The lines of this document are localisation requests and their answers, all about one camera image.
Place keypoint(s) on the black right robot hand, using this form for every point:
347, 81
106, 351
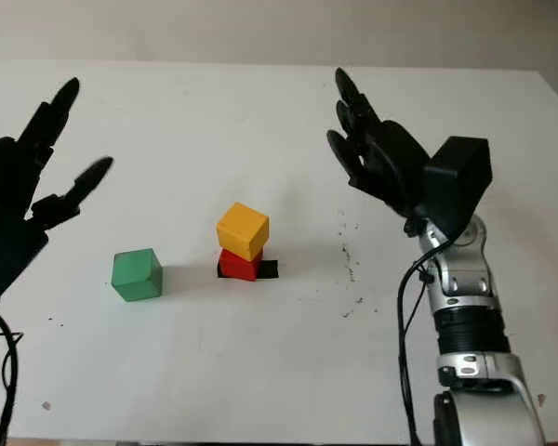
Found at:
390, 158

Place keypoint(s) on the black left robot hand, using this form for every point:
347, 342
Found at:
9, 172

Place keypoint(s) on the green wooden block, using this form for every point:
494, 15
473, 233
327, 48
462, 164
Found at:
132, 274

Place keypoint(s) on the yellow wooden block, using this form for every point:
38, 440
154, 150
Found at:
239, 227

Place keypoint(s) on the red wooden block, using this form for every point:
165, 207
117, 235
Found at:
237, 267

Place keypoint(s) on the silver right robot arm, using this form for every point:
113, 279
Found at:
469, 297

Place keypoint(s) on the black tape strip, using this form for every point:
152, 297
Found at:
269, 269

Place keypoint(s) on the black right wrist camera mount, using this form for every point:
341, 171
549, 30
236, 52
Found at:
460, 181

